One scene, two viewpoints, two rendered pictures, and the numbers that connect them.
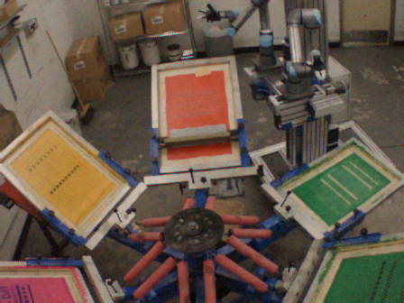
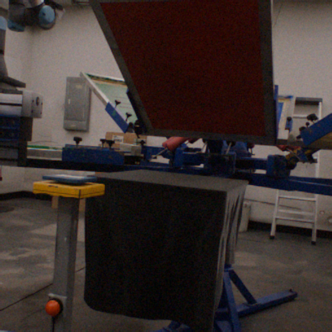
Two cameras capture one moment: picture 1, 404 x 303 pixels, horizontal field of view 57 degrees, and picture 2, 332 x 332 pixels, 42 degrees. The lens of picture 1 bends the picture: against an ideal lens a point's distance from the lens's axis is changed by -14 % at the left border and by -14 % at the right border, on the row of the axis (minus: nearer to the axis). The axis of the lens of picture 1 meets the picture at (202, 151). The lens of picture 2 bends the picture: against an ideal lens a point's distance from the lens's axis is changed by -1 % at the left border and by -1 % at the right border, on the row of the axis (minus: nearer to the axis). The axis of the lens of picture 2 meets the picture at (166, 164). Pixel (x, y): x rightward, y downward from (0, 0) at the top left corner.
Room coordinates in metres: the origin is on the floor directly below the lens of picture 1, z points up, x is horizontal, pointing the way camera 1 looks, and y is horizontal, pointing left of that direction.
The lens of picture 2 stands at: (3.97, 0.23, 1.08)
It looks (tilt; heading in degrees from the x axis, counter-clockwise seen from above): 3 degrees down; 191
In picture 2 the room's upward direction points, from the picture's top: 5 degrees clockwise
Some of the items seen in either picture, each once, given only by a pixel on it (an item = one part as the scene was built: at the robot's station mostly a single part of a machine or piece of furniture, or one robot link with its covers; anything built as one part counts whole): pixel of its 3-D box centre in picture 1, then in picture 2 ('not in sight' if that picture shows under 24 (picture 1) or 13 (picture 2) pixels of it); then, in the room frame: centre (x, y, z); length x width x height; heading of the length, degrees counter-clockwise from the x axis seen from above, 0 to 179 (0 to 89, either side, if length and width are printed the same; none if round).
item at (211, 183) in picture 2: not in sight; (175, 178); (2.47, -0.03, 0.95); 0.48 x 0.44 x 0.01; 173
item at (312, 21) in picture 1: (312, 43); not in sight; (2.50, -0.88, 1.63); 0.15 x 0.12 x 0.55; 76
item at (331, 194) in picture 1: (328, 185); (75, 137); (1.72, -0.73, 1.05); 1.08 x 0.61 x 0.23; 113
